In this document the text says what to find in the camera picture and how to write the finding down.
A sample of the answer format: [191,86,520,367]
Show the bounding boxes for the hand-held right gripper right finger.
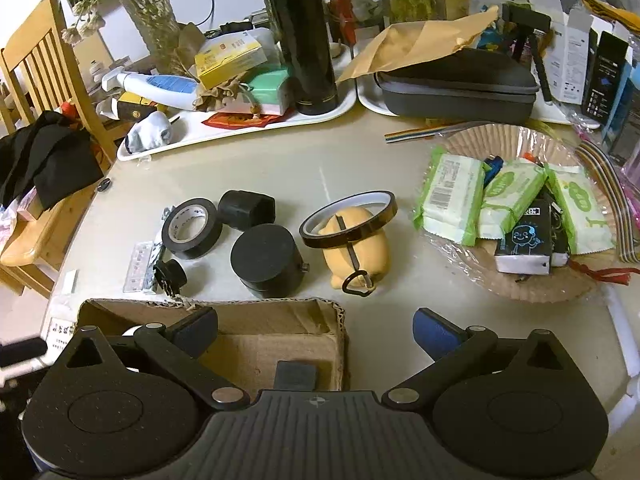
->
[382,308,583,409]

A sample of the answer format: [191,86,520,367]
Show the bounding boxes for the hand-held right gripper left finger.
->
[54,306,251,411]

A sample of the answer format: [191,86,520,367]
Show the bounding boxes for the black cylinder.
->
[230,223,307,300]

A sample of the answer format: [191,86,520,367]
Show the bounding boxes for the black electrical tape roll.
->
[161,197,223,260]

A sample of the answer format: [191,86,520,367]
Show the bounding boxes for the yellow duck figure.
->
[317,205,391,291]

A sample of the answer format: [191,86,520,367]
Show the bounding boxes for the small dark grey box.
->
[274,360,318,391]

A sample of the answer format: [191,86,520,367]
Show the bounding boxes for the black cartoon print box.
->
[494,199,553,275]

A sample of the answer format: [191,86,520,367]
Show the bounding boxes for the small black cube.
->
[218,190,277,232]

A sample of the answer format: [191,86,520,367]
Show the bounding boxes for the amber tape roll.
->
[299,191,398,250]

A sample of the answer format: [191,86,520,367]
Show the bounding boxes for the white paper label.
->
[47,317,76,351]

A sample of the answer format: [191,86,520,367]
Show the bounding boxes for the green and white wipes packet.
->
[477,157,548,241]
[412,146,493,247]
[545,164,617,256]

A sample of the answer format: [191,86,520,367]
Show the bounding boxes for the red tassel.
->
[567,257,640,286]

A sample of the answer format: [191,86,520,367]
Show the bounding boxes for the clear plastic bag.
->
[422,124,626,304]

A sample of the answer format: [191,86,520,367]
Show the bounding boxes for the white sock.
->
[125,111,175,155]

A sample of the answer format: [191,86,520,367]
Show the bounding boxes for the red envelope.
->
[201,111,281,131]

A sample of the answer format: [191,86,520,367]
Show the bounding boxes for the black cloth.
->
[0,110,106,211]

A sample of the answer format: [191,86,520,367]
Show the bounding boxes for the black and yellow box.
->
[116,92,168,122]

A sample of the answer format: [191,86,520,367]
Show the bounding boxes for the dried brown flowers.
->
[192,77,251,111]

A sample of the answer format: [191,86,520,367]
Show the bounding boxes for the dark grey hard case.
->
[375,49,542,118]

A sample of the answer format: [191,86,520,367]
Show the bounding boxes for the white bottle with blue label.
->
[101,71,208,111]

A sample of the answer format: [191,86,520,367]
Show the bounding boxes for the green box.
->
[245,67,296,116]

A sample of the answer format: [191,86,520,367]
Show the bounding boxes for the blue carton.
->
[600,55,640,161]

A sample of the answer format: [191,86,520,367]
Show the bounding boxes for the brown cardboard box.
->
[336,6,501,83]

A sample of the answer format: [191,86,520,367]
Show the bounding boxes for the dark glass bottle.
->
[257,0,340,116]

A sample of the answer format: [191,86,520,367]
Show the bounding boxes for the black carton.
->
[581,30,633,121]

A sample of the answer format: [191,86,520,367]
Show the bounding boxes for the white open carton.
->
[527,0,601,106]

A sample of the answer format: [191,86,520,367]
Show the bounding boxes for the glass vase with leafy plant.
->
[40,0,186,78]

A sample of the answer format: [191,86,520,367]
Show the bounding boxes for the black tripod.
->
[501,4,555,103]

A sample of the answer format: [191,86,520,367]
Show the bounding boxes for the wooden chair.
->
[0,0,118,296]

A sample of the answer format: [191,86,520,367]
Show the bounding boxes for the black strap with key ring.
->
[336,214,377,298]

